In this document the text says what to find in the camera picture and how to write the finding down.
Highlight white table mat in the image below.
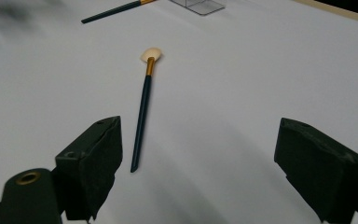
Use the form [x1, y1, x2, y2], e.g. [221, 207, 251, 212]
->
[0, 0, 358, 224]

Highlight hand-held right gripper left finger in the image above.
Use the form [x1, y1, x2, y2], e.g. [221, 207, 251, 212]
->
[55, 115, 124, 221]

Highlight clear acrylic organizer box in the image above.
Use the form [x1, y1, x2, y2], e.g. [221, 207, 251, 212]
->
[169, 0, 227, 17]

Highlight dark-handled gold-ferrule makeup brush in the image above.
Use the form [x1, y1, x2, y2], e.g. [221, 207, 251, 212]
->
[80, 0, 157, 25]

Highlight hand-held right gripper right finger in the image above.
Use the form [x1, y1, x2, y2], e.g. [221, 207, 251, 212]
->
[273, 117, 358, 224]

